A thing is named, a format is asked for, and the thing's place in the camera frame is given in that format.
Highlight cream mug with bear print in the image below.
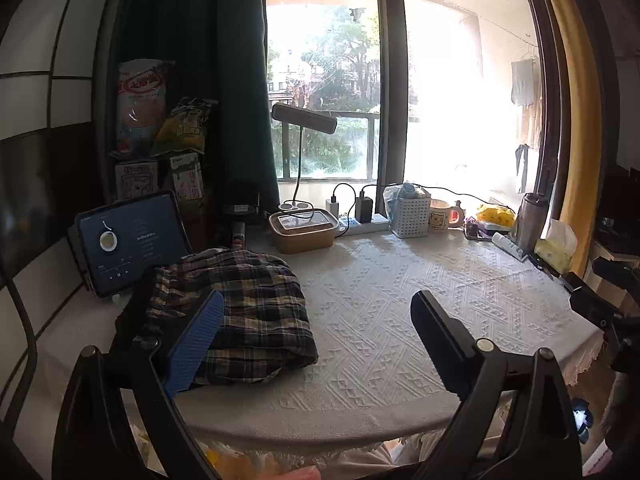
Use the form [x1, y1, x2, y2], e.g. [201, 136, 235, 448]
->
[429, 198, 466, 233]

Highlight tablet with dark screen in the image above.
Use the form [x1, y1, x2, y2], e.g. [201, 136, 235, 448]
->
[67, 190, 193, 298]

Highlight white textured tablecloth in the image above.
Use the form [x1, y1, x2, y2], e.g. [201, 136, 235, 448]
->
[30, 227, 606, 456]

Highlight light blue packet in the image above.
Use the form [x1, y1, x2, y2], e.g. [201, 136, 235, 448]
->
[384, 182, 427, 202]

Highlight yellow curtain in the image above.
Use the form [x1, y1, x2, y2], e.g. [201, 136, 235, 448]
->
[530, 0, 608, 281]

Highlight person's legs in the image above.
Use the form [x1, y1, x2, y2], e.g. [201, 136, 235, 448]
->
[200, 435, 451, 480]

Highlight dark window post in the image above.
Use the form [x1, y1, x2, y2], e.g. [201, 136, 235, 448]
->
[374, 0, 406, 191]

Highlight dark green curtain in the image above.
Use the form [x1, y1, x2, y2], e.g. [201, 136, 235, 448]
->
[107, 0, 281, 211]

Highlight white lotion tube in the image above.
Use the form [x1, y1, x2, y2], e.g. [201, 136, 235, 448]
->
[491, 231, 528, 262]

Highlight grey desk lamp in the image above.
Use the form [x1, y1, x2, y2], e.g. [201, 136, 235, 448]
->
[271, 102, 338, 213]

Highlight plaid flannel shirt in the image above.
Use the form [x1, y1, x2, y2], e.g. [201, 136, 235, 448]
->
[137, 247, 320, 386]

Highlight printed cardboard box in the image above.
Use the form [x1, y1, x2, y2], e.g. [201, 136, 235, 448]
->
[115, 160, 160, 203]

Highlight yellow tissue pack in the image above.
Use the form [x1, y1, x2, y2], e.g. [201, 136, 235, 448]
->
[534, 217, 578, 276]

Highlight yellow packet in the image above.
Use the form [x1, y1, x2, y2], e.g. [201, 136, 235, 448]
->
[475, 205, 516, 228]

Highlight red and white snack bag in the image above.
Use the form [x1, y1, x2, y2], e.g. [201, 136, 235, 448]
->
[116, 59, 176, 158]

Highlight balcony railing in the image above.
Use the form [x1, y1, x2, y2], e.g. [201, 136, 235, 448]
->
[267, 92, 421, 181]

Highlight brown food box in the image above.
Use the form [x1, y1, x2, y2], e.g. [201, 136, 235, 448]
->
[268, 208, 336, 254]

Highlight steel tumbler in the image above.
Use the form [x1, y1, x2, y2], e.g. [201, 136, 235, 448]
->
[515, 192, 548, 251]

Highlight black car key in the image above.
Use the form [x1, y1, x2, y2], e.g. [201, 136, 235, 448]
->
[527, 255, 556, 281]

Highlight grey hanging garment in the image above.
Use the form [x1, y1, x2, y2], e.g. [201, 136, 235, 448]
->
[510, 57, 543, 106]

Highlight dark hanging garment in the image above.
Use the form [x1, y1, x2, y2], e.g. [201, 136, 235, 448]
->
[515, 144, 531, 193]

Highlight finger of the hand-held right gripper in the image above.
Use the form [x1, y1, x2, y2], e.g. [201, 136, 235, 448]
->
[592, 256, 640, 283]
[570, 282, 626, 322]

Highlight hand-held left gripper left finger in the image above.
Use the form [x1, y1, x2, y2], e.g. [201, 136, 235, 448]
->
[52, 289, 226, 480]

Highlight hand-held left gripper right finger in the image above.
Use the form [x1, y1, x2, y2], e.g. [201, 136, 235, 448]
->
[410, 289, 583, 480]

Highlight white plastic basket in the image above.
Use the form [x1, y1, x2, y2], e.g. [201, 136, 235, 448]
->
[390, 191, 432, 238]

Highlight yellow and green snack bag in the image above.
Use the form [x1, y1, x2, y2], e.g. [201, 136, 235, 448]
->
[150, 97, 218, 157]

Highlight blue slipper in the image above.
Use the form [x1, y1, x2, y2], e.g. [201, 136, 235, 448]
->
[570, 397, 593, 443]

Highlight white power strip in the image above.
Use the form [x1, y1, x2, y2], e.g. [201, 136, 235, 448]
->
[335, 212, 391, 236]

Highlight black folded cloth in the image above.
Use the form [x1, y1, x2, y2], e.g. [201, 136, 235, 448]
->
[107, 265, 166, 376]

